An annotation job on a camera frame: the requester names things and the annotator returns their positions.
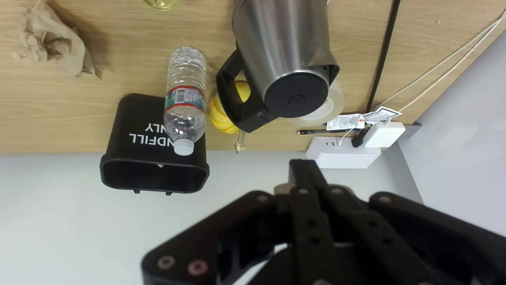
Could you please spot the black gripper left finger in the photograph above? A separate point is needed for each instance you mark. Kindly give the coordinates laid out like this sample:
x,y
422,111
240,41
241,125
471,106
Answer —
x,y
232,238

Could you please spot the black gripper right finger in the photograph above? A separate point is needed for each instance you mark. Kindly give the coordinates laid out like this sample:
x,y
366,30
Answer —
x,y
412,242

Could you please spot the stainless steel electric kettle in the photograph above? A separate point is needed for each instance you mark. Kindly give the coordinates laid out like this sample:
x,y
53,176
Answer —
x,y
286,41

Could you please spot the white power adapter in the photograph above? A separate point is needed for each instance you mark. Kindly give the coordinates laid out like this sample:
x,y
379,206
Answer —
x,y
388,135

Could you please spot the white power strip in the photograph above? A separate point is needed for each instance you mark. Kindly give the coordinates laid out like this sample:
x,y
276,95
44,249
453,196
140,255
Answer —
x,y
338,155

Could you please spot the small yellow pumpkin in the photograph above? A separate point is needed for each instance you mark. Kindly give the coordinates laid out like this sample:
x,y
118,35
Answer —
x,y
219,119

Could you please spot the black mug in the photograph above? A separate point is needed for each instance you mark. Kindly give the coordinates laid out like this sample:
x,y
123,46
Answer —
x,y
132,158

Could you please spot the silver foil packet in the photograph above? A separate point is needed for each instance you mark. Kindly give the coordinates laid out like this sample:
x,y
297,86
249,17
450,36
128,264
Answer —
x,y
346,122

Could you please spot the clear plastic water bottle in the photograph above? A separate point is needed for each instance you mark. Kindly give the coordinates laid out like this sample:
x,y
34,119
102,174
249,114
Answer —
x,y
184,95

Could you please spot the clear tape roll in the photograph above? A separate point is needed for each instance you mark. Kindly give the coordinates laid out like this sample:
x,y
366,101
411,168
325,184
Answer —
x,y
336,103

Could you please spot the crumpled brown paper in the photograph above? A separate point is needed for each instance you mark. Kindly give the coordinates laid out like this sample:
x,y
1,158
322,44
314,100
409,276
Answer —
x,y
50,41

